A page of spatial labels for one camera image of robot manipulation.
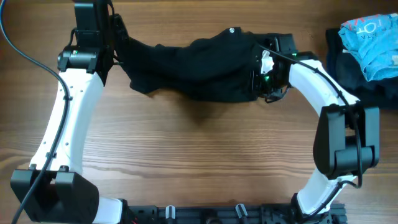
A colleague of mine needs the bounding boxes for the dark navy folded clothes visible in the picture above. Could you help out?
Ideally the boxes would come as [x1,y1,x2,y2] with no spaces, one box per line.
[325,29,397,110]

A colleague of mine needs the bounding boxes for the light blue printed shirt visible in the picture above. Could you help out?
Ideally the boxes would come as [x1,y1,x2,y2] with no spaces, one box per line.
[338,13,397,82]

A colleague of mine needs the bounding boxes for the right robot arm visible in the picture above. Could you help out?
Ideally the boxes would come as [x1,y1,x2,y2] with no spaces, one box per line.
[250,33,380,223]

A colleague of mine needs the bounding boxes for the black t-shirt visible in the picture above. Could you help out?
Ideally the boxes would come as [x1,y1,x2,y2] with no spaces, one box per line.
[114,27,266,103]

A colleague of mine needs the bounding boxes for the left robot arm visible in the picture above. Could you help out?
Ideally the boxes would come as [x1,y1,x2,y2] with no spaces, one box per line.
[10,1,125,223]

